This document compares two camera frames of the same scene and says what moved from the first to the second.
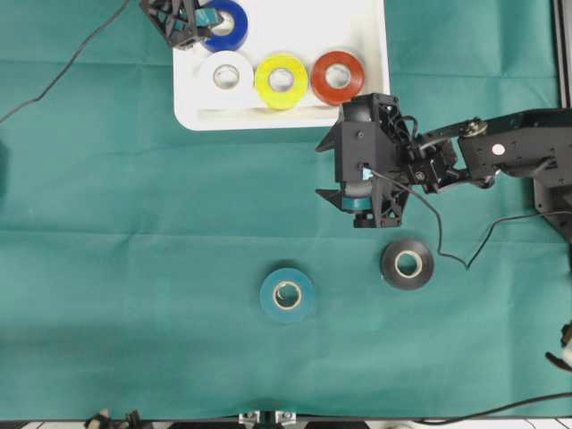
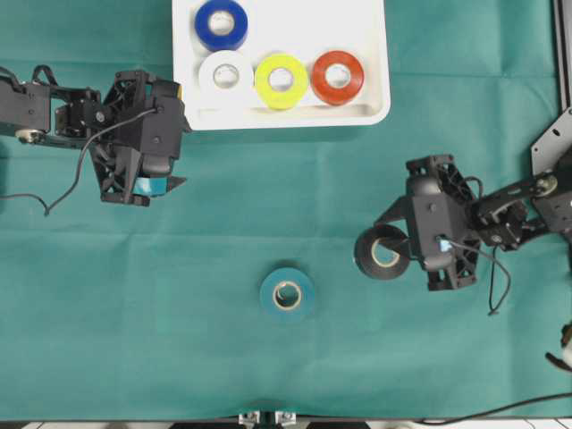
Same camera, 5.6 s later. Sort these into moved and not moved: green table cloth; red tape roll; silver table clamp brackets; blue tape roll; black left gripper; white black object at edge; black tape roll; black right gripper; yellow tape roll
Moved: black right gripper; black left gripper; black tape roll
Not moved: red tape roll; silver table clamp brackets; white black object at edge; yellow tape roll; blue tape roll; green table cloth
